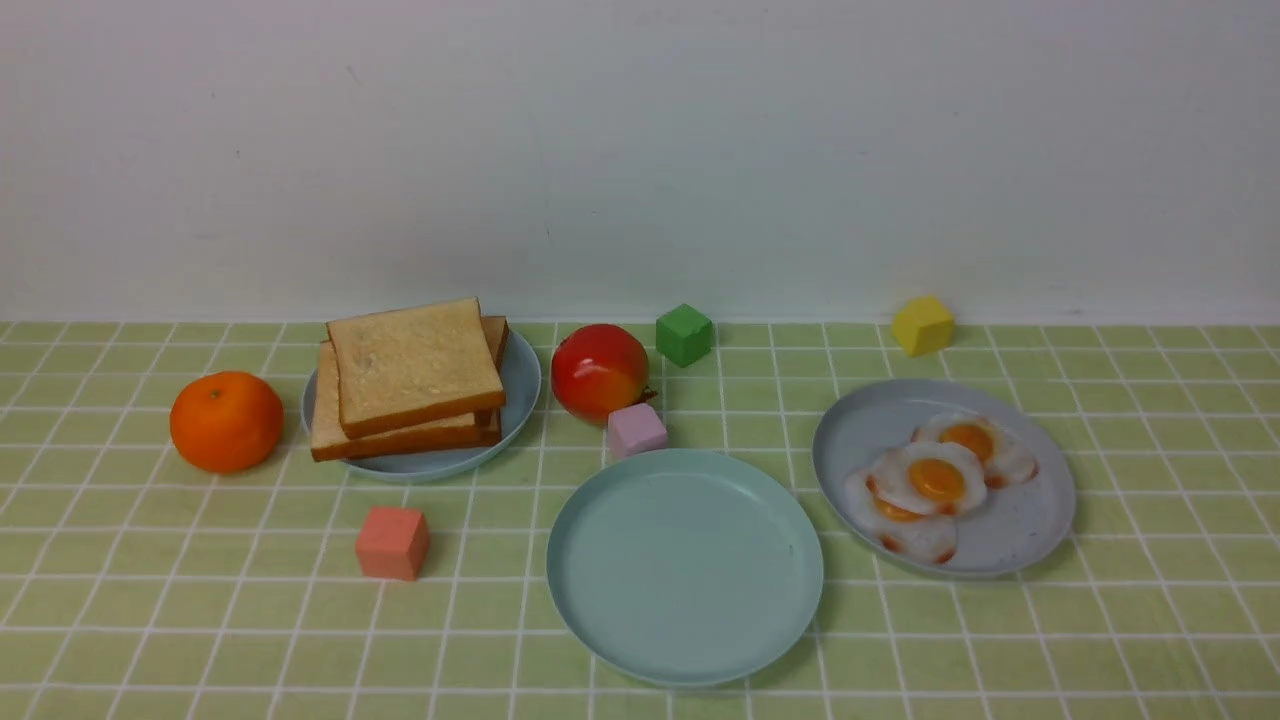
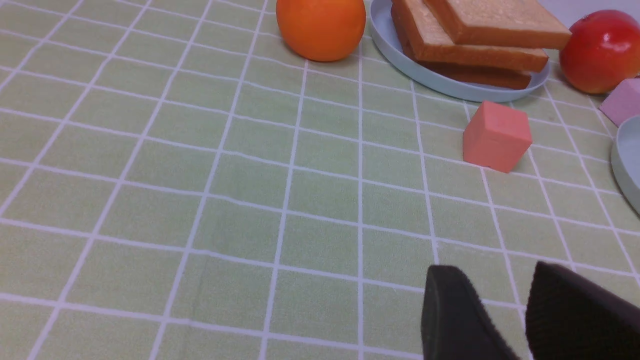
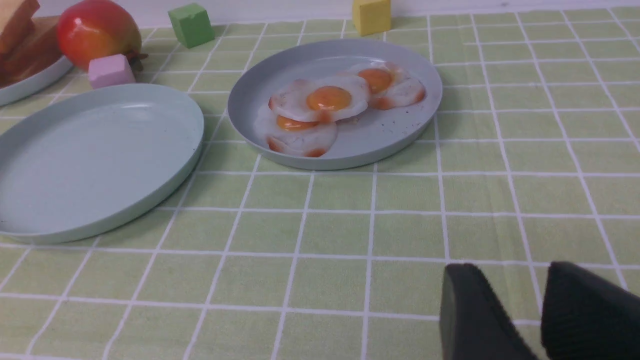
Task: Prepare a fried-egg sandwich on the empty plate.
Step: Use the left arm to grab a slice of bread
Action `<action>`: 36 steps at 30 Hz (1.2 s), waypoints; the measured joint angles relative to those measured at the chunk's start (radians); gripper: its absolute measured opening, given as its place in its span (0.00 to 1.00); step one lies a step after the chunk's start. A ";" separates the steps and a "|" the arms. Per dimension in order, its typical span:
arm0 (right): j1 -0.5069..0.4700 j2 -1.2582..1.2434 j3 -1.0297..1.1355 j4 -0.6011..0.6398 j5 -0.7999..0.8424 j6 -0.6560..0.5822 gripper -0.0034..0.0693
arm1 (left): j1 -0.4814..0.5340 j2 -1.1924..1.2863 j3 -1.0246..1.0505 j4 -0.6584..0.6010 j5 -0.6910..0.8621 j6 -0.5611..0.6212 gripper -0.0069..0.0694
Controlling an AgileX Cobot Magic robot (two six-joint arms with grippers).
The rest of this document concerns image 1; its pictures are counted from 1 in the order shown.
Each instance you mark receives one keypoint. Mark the salmon pink cube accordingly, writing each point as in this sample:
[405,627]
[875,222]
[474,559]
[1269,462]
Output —
[393,543]

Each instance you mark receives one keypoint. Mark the fried egg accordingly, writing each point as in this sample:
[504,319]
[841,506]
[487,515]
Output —
[926,479]
[922,538]
[1006,461]

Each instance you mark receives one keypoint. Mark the lilac cube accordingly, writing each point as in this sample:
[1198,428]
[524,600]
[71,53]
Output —
[633,430]

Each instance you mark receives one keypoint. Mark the orange fruit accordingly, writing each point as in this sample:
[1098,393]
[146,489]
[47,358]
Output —
[226,422]

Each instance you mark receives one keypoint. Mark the green cube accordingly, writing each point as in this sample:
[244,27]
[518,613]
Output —
[684,335]

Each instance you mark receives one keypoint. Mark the light blue bread plate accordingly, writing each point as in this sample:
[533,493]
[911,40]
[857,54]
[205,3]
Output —
[521,378]

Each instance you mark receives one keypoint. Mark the red apple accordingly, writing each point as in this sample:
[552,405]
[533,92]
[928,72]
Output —
[598,369]

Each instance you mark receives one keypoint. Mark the teal empty plate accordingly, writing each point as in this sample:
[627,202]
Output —
[685,568]

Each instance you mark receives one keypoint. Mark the yellow cube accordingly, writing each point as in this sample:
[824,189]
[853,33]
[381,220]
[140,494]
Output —
[924,325]

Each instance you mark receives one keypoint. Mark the grey-blue egg plate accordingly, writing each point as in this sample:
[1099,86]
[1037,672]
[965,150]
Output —
[1014,528]

